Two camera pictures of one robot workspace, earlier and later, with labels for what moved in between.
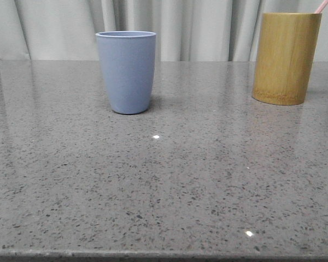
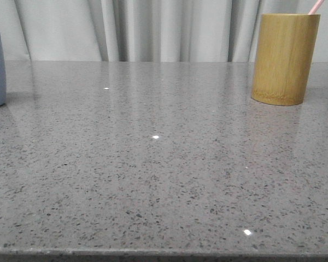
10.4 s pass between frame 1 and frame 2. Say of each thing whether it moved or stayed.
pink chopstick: moved
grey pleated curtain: stayed
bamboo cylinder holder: stayed
